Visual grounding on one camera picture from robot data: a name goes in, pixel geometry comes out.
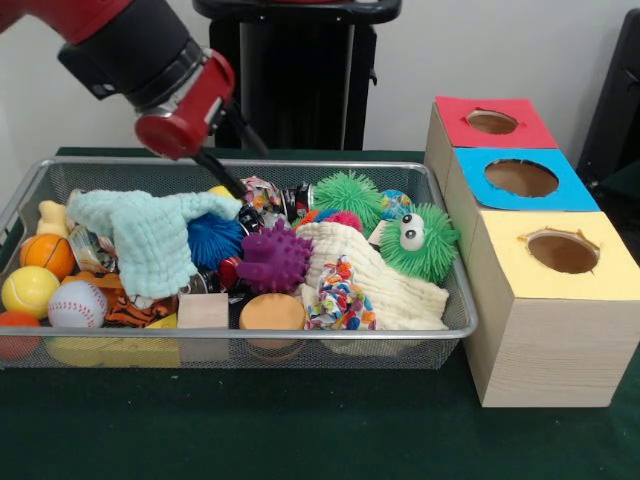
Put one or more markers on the white baseball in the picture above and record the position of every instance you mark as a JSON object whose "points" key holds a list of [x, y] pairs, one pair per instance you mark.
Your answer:
{"points": [[77, 305]]}

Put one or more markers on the orange basketball toy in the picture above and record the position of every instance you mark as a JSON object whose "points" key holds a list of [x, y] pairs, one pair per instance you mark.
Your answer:
{"points": [[47, 255]]}

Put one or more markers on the mint green waffle cloth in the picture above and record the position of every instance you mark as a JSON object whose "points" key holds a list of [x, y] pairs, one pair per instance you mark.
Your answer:
{"points": [[150, 240]]}

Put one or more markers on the purple spiky rubber toy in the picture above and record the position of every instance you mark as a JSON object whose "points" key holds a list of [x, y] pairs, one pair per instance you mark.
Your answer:
{"points": [[275, 260]]}

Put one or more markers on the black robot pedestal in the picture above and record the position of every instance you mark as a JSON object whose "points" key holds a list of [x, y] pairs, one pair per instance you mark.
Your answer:
{"points": [[300, 75]]}

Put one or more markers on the multicolour print fabric bundle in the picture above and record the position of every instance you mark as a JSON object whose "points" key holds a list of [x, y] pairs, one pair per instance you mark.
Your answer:
{"points": [[340, 295]]}

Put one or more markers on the dark green table cloth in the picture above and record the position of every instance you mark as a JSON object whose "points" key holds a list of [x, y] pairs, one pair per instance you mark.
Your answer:
{"points": [[625, 180], [300, 425]]}

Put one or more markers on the plain wooden cube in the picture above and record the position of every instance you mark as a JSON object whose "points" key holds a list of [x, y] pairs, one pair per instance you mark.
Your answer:
{"points": [[202, 312]]}

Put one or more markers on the cream waffle cloth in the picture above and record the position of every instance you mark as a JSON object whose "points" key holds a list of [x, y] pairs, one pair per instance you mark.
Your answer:
{"points": [[400, 295]]}

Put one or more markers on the wooden three-hole sorting box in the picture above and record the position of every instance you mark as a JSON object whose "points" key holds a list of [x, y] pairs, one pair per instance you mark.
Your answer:
{"points": [[550, 350]]}

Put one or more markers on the green puffer toy with eyes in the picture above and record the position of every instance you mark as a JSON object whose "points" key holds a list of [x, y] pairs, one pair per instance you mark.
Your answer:
{"points": [[430, 250]]}

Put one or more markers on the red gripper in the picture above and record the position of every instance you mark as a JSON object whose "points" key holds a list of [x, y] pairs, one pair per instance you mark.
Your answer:
{"points": [[190, 120]]}

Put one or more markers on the yellow tennis ball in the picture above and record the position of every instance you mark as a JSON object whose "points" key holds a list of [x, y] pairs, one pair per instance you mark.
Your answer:
{"points": [[30, 292]]}

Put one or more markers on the black standing panel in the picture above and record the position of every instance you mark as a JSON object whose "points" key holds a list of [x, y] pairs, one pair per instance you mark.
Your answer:
{"points": [[615, 100]]}

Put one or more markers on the orange round foam disc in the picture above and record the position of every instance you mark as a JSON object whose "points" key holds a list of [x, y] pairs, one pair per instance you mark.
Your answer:
{"points": [[272, 312]]}

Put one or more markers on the green spiky puffer ball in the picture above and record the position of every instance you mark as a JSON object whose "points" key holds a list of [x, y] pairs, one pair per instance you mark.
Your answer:
{"points": [[345, 197]]}

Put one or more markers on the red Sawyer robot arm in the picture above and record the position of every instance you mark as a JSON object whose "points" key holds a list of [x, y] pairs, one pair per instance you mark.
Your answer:
{"points": [[125, 45]]}

